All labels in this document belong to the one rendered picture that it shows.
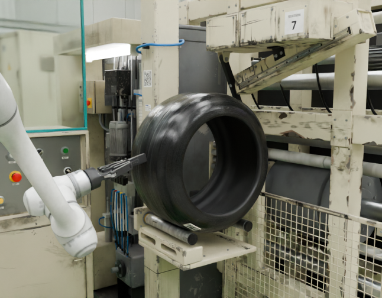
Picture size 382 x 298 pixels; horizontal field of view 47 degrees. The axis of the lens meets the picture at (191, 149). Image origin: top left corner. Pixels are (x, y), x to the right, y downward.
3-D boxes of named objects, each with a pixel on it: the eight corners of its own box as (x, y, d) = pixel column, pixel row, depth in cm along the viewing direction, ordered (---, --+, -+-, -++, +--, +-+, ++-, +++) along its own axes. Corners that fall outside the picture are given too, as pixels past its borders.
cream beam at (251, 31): (204, 51, 203) (204, 18, 201) (245, 54, 217) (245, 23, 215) (307, 38, 154) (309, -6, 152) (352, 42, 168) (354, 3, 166)
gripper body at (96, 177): (87, 172, 146) (112, 162, 151) (78, 168, 153) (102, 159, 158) (94, 193, 148) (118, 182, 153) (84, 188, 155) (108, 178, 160)
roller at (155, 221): (142, 221, 193) (145, 211, 193) (150, 223, 195) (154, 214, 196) (187, 243, 164) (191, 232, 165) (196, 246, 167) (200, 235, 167)
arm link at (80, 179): (62, 172, 150) (78, 166, 153) (70, 196, 153) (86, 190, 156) (71, 176, 143) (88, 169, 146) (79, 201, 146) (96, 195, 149)
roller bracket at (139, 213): (133, 229, 194) (133, 207, 192) (206, 215, 216) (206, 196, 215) (137, 231, 191) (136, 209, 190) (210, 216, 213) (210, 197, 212)
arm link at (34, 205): (63, 184, 154) (81, 213, 149) (19, 202, 146) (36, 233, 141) (63, 166, 146) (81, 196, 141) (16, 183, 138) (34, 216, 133)
